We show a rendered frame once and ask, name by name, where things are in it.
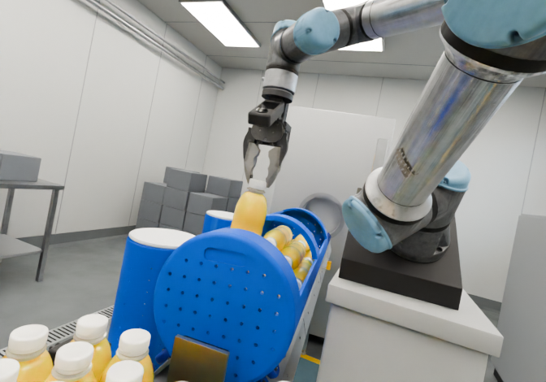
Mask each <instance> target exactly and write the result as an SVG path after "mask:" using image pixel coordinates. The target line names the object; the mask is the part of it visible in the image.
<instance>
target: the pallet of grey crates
mask: <svg viewBox="0 0 546 382"><path fill-rule="evenodd" d="M206 179H207V175H205V174H201V173H200V172H198V171H190V170H186V169H182V168H177V167H166V170H165V175H164V179H163V183H158V182H146V181H145V182H144V186H143V190H142V195H141V202H140V206H139V211H138V216H137V221H136V229H138V228H166V229H173V230H177V231H181V232H187V233H190V234H193V235H194V236H197V235H200V234H202V229H203V224H204V220H205V215H206V212H207V211H226V212H231V213H234V211H235V208H236V204H237V202H238V200H239V199H240V197H241V190H242V185H243V181H241V180H233V179H229V178H226V177H221V176H209V179H208V184H207V188H206V190H205V187H206Z"/></svg>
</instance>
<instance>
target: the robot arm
mask: <svg viewBox="0 0 546 382"><path fill-rule="evenodd" d="M437 25H441V27H440V38H441V40H442V42H443V43H444V47H445V50H444V53H443V54H442V56H441V58H440V60H439V62H438V63H437V65H436V67H435V70H434V71H433V73H432V74H431V77H430V79H429V81H428V82H427V85H426V87H425V88H424V90H423V92H422V94H421V96H420V98H419V100H418V101H417V103H416V105H415V107H414V109H413V111H412V113H411V115H410V116H409V118H408V120H407V122H406V124H405V126H404V128H403V129H402V131H401V134H400V136H399V137H398V139H397V141H396V143H395V145H394V146H393V148H392V151H391V153H390V155H389V156H388V158H387V160H386V162H385V164H384V165H383V167H380V168H377V169H375V170H374V171H373V172H372V173H371V174H370V175H369V176H368V177H367V179H366V182H365V184H364V185H363V187H362V190H361V191H360V192H359V193H357V194H356V195H354V196H350V197H349V198H348V199H346V200H345V201H344V202H343V205H342V214H343V217H344V221H345V223H346V225H347V227H348V229H349V231H350V232H351V233H352V235H353V237H354V238H355V239H356V240H357V242H358V243H359V244H360V245H362V246H363V247H364V248H365V249H367V250H369V251H370V252H373V253H382V252H384V251H385V250H392V251H393V252H394V253H395V254H397V255H399V256H401V257H402V258H405V259H407V260H410V261H413V262H417V263H430V262H434V261H436V260H438V259H440V258H442V257H443V256H444V255H445V253H446V251H447V249H448V247H449V244H450V223H451V221H452V219H453V216H454V215H455V213H456V211H457V208H458V207H459V205H460V203H461V200H462V198H463V196H464V194H465V192H466V191H467V190H468V188H469V183H470V179H471V174H470V171H469V169H468V167H467V166H466V165H465V164H464V163H463V162H461V161H460V160H458V159H459V158H460V157H461V156H462V155H463V154H464V152H465V151H466V150H467V148H468V147H469V146H470V144H471V143H472V142H473V141H474V140H475V138H476V137H477V136H478V135H479V134H480V133H481V131H482V130H483V129H484V127H485V126H486V125H487V124H488V122H489V121H490V120H491V118H492V117H493V116H494V114H495V113H497V111H498V110H499V109H500V108H501V106H502V105H503V104H504V103H505V101H506V100H507V99H508V97H509V96H510V95H511V93H512V92H513V91H514V90H515V89H516V88H517V87H518V85H519V84H520V83H521V81H522V80H523V79H524V78H527V77H531V76H538V75H542V74H544V73H546V0H366V1H365V2H361V3H358V4H356V5H353V6H350V7H343V8H340V9H335V10H332V11H330V10H328V9H326V8H324V7H317V8H314V9H313V10H311V11H308V12H306V13H305V14H304V15H302V16H301V17H300V18H299V19H298V20H297V21H295V20H284V21H282V20H281V21H280V22H278V23H277V24H276V25H275V28H274V32H273V34H272V36H271V46H270V50H269V55H268V60H267V64H266V73H265V77H263V78H262V81H263V86H262V88H263V91H262V98H264V99H266V100H264V101H263V102H261V103H260V104H259V105H257V106H256V107H255V108H254V109H252V110H251V111H250V112H249V113H248V123H249V124H252V125H253V126H252V128H250V127H249V129H248V132H247V133H246V135H245V139H244V141H243V159H244V168H245V177H246V180H247V183H249V180H250V179H253V176H254V175H253V170H254V168H255V166H256V163H257V160H258V159H257V157H258V156H259V155H260V152H261V150H260V149H259V145H268V146H274V148H273V149H271V150H269V151H268V158H269V159H270V164H269V167H268V168H267V170H268V176H267V178H266V187H267V188H270V187H271V185H272V184H273V183H274V181H275V179H276V177H277V176H278V173H279V172H280V168H281V163H282V162H283V160H284V157H285V155H286V153H287V152H288V142H289V138H290V133H291V129H292V127H291V126H290V125H289V124H288V123H287V122H286V118H287V113H288V106H289V103H292V102H293V95H295V92H296V87H297V80H298V74H299V70H300V66H301V63H303V62H305V61H306V60H308V59H311V58H313V57H314V56H317V55H320V54H325V53H328V52H332V51H334V50H339V49H342V48H345V47H348V46H354V45H356V44H360V43H363V42H368V41H373V40H377V39H380V38H384V37H390V36H394V35H397V34H402V33H408V32H412V31H416V30H419V29H424V28H430V27H434V26H437ZM286 132H287V133H286Z"/></svg>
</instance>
